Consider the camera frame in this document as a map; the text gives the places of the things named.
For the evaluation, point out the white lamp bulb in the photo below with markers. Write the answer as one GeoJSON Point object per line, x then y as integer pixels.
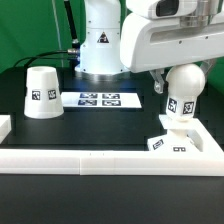
{"type": "Point", "coordinates": [185, 84]}

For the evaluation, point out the white lamp shade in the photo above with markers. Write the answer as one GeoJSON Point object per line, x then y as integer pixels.
{"type": "Point", "coordinates": [43, 99]}

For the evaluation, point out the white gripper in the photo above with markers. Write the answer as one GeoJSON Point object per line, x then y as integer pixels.
{"type": "Point", "coordinates": [164, 33]}

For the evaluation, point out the white marker sheet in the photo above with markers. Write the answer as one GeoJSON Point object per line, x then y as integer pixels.
{"type": "Point", "coordinates": [100, 100]}

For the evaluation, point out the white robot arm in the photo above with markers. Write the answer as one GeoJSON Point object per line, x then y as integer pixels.
{"type": "Point", "coordinates": [100, 52]}

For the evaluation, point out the white fence wall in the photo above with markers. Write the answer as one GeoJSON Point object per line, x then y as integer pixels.
{"type": "Point", "coordinates": [209, 161]}

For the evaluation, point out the white lamp base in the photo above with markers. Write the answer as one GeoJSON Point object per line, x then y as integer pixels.
{"type": "Point", "coordinates": [175, 139]}

